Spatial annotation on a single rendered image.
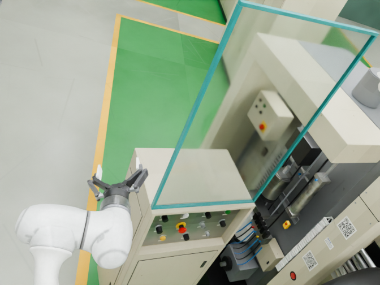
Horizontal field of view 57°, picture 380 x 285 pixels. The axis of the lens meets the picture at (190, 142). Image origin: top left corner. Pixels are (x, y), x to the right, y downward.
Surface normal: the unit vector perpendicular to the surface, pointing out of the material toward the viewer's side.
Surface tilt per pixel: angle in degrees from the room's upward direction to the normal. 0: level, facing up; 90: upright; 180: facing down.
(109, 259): 75
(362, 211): 90
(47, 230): 29
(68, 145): 0
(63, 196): 0
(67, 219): 13
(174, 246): 0
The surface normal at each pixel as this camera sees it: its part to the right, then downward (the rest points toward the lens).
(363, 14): 0.09, 0.69
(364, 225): -0.90, -0.02
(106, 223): 0.22, -0.80
